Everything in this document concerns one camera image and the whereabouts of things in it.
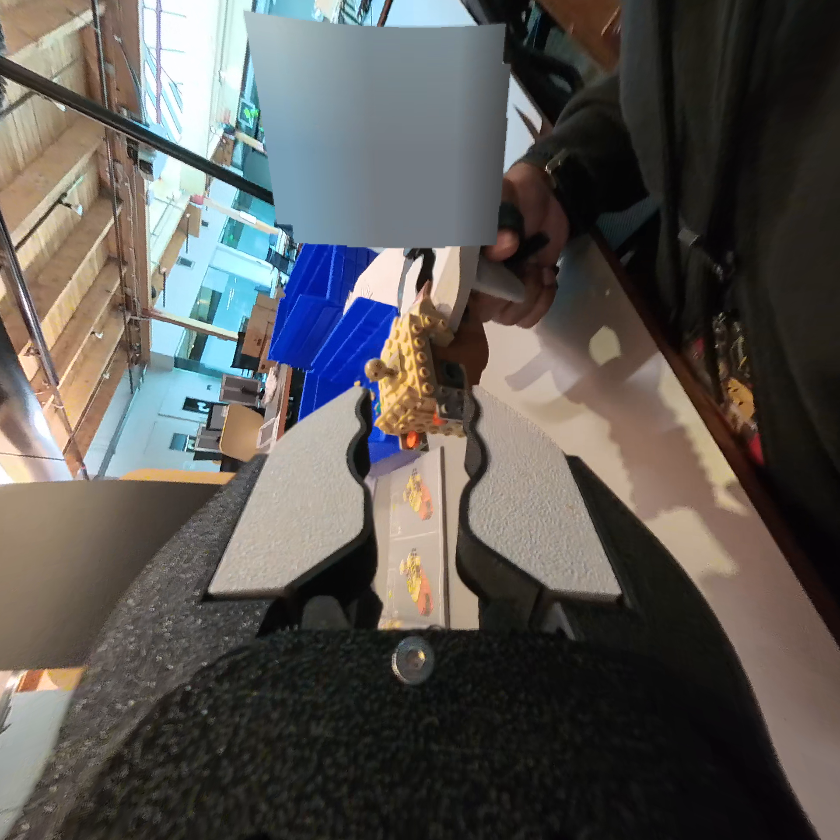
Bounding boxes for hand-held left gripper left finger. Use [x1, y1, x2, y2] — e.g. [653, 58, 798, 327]
[205, 389, 376, 607]

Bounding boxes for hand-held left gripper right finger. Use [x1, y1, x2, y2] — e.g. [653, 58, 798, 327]
[452, 389, 623, 607]

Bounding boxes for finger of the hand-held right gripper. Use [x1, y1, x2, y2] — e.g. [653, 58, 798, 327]
[473, 258, 529, 304]
[420, 245, 483, 346]

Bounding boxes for tan brick model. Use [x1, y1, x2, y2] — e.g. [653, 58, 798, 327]
[363, 294, 475, 455]

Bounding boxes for blue plastic bin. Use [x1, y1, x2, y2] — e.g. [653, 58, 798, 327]
[268, 242, 379, 371]
[298, 294, 405, 463]

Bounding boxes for grey desk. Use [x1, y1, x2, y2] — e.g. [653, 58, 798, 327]
[352, 73, 840, 840]

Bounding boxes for person's right hand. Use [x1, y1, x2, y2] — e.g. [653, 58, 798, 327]
[451, 163, 574, 384]

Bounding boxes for tan wooden chair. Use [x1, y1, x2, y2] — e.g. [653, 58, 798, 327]
[214, 402, 273, 463]

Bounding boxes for grey instruction booklet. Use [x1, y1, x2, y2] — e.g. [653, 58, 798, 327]
[373, 451, 456, 631]

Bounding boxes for brown cardboard box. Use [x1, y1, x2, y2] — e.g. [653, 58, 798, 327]
[247, 294, 284, 345]

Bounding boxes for black tablet on white stand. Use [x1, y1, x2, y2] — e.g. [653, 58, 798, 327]
[0, 468, 240, 694]

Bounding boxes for colourful printed box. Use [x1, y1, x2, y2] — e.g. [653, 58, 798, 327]
[707, 306, 766, 441]

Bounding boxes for black pole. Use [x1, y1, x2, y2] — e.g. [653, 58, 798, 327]
[0, 56, 279, 207]

